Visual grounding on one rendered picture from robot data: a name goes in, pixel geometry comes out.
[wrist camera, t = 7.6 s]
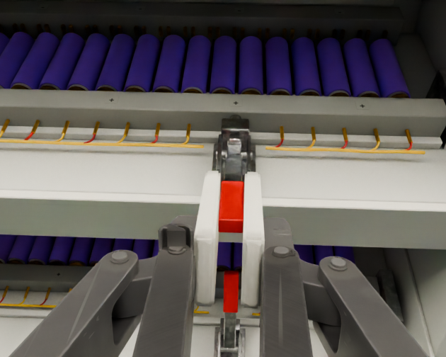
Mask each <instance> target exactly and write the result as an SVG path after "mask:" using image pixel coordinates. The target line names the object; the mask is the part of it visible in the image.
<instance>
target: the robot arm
mask: <svg viewBox="0 0 446 357"><path fill-rule="evenodd" d="M220 175H221V173H218V171H208V172H207V173H205V180H204V184H203V189H202V196H201V200H200V207H199V212H198V216H187V215H179V216H177V217H176V218H175V219H173V220H172V223H170V224H167V225H164V226H162V227H160V228H159V230H158V238H159V252H158V255H156V256H153V257H151V258H148V259H140V260H139V259H138V255H137V254H136V253H134V252H133V251H129V250H122V249H121V250H116V251H112V252H110V253H108V254H106V255H105V256H104V257H103V258H102V259H101V260H100V261H99V262H98V263H97V264H96V265H95V266H94V267H93V268H92V269H91V270H90V271H89V272H88V273H87V274H86V275H85V276H84V277H83V278H82V279H81V280H80V281H79V282H78V284H77V285H76V286H75V287H74V288H73V289H72V290H71V291H70V292H69V293H68V294H67V295H66V296H65V297H64V299H63V300H62V301H61V302H60V303H59V304H58V305H57V306H56V307H55V308H54V309H53V310H52V311H51V313H49V314H48V316H46V318H44V320H43V321H41V323H39V325H38V326H37V327H36V328H35V329H34V330H33V331H32V332H31V333H30V334H29V335H28V336H27V337H26V338H25V339H24V341H23V342H22V343H21V344H20V345H19V346H18V347H17V348H16V349H15V350H14V351H13V352H12V353H11V355H10V356H9V357H118V356H119V355H120V354H121V352H122V350H123V349H124V347H125V345H126V344H127V342H128V341H129V339H130V337H131V336H132V334H133V333H134V331H135V329H136V328H137V326H138V324H139V323H140V322H141V323H140V326H139V331H138V335H137V340H136V343H135V348H134V351H133V354H132V357H190V352H191V342H192V333H193V315H194V303H197V306H210V307H211V304H214V303H215V284H216V273H217V253H218V242H219V232H218V231H219V199H220ZM241 305H243V306H244V307H245V308H258V306H261V311H260V324H259V327H260V351H259V357H313V352H312V347H311V337H310V331H309V322H308V319H309V320H312V321H313V322H312V324H313V327H314V330H315V332H316V334H317V336H318V338H319V340H320V342H321V343H322V345H323V347H324V349H325V351H326V353H327V355H328V357H429V355H428V354H427V353H426V352H425V351H424V350H423V348H422V347H421V346H420V344H419V343H418V342H417V341H416V340H415V339H414V337H413V336H412V335H411V333H410V332H409V331H408V329H407V328H406V327H405V326H404V325H403V323H402V322H401V321H400V319H399V318H398V317H397V316H396V315H395V314H394V312H393V311H392V310H391V308H390V307H389V306H388V304H387V303H386V302H385V301H384V300H383V299H382V297H381V296H380V295H379V293H378V292H377V291H376V290H375V289H374V287H373V286H372V285H371V283H370V282H369V281H368V280H367V279H366V277H365V276H364V275H363V274H362V272H361V271H360V270H359V268H358V267H357V266H356V265H355V264H354V263H353V262H352V261H350V260H347V259H345V258H343V257H339V256H329V257H325V258H323V259H322V260H320V262H319V265H316V264H312V263H307V262H306V261H303V260H301V259H300V258H299V254H298V252H297V251H296V250H295V248H294V244H293V241H292V233H291V231H290V224H289V222H288V221H287V220H285V219H284V218H276V217H263V207H262V196H261V176H260V174H258V172H247V174H245V186H244V228H243V248H242V272H241Z"/></svg>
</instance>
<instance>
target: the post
mask: <svg viewBox="0 0 446 357"><path fill-rule="evenodd" d="M430 2H431V0H422V3H421V8H420V11H419V14H418V20H417V23H416V28H415V31H414V33H419V31H420V29H421V26H422V24H423V21H424V18H425V15H426V13H427V11H428V8H429V5H430ZM407 252H408V257H409V259H410V262H411V268H412V271H413V276H414V278H415V282H416V287H417V290H418V295H419V298H420V301H421V306H422V309H423V314H424V317H425V322H426V325H427V328H428V333H429V336H430V341H431V344H432V347H433V352H434V355H435V357H446V249H407Z"/></svg>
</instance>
